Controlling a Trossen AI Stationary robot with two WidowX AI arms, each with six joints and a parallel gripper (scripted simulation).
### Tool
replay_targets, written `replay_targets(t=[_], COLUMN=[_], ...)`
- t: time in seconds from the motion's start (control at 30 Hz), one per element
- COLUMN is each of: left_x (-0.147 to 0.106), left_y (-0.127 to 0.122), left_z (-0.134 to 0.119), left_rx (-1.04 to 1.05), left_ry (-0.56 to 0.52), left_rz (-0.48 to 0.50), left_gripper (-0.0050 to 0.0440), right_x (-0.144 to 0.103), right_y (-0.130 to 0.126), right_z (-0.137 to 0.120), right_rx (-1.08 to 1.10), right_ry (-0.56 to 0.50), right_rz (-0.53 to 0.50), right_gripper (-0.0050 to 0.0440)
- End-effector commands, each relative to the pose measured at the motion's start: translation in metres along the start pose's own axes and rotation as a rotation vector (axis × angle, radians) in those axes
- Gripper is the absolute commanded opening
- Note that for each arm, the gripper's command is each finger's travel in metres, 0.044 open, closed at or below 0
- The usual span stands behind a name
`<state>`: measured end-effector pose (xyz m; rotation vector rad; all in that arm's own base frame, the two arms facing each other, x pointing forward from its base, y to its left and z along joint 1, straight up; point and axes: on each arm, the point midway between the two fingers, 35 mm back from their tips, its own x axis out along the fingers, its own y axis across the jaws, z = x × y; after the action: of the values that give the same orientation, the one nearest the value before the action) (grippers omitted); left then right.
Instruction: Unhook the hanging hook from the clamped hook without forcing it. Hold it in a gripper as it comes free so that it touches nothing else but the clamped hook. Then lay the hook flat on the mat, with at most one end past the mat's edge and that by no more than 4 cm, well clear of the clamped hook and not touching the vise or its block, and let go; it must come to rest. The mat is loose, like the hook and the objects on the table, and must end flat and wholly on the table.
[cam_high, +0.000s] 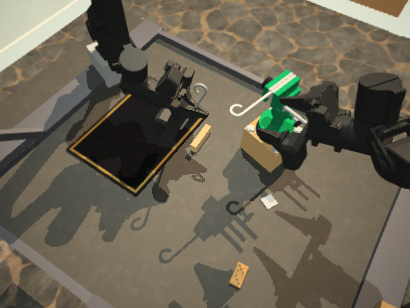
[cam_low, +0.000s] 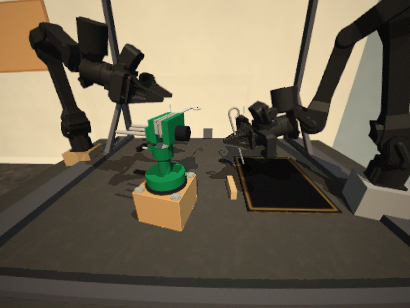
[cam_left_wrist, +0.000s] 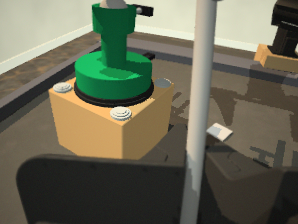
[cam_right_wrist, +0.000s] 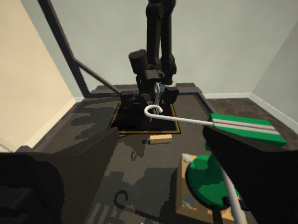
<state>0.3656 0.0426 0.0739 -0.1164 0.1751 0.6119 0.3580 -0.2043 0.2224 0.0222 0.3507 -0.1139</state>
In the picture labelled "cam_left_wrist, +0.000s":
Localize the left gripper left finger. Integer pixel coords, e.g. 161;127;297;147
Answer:
16;123;188;224

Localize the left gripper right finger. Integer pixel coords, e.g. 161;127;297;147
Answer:
196;132;298;224

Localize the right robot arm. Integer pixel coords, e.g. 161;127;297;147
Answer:
267;0;298;58

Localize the black rubber ring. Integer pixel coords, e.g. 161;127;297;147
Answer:
73;78;154;108

